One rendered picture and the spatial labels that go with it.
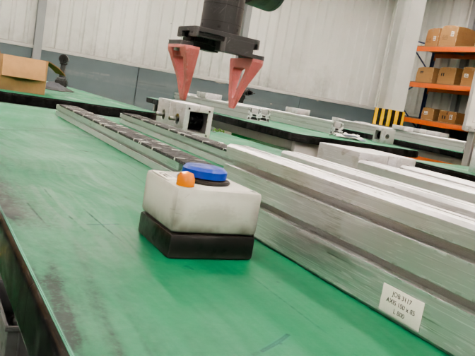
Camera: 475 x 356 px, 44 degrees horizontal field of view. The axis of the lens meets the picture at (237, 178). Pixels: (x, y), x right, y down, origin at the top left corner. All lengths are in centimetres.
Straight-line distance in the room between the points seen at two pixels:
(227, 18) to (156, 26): 1147
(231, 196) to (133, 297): 14
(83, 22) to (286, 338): 1160
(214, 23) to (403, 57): 805
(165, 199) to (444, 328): 24
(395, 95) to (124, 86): 566
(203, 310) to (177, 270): 8
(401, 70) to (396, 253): 839
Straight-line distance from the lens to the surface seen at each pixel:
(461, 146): 508
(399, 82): 880
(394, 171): 72
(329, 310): 43
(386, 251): 44
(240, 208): 50
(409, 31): 887
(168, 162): 90
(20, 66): 272
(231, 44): 81
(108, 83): 1198
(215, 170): 50
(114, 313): 36
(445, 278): 40
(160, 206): 50
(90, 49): 1188
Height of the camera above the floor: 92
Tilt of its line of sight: 8 degrees down
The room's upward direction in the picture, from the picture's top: 10 degrees clockwise
